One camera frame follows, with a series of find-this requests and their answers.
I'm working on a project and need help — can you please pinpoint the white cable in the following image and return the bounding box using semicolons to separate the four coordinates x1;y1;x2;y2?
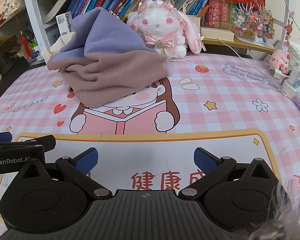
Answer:
217;37;273;73

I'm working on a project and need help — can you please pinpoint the small pink pig plush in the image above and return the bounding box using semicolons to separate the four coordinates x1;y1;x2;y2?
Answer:
268;49;291;74

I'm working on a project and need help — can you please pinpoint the cream box on shelf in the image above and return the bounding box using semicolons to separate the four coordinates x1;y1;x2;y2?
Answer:
200;27;234;42

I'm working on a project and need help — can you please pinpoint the colorful bead tree ornament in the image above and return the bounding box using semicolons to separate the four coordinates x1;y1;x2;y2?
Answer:
231;3;275;43

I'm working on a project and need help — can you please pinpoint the pink checkered desk mat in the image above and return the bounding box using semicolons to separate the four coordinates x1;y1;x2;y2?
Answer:
0;52;300;238

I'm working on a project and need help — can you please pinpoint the purple and mauve sweater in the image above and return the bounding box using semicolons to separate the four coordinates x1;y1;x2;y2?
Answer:
47;7;168;108

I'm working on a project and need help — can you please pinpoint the white Gorilla book box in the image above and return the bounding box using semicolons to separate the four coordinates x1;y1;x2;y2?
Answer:
56;11;72;36

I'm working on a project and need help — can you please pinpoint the cream folded garment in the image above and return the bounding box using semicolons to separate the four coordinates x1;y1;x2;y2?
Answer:
42;32;75;63

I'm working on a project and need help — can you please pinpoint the pink white bunny plush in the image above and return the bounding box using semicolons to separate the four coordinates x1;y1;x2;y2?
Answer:
127;0;206;59

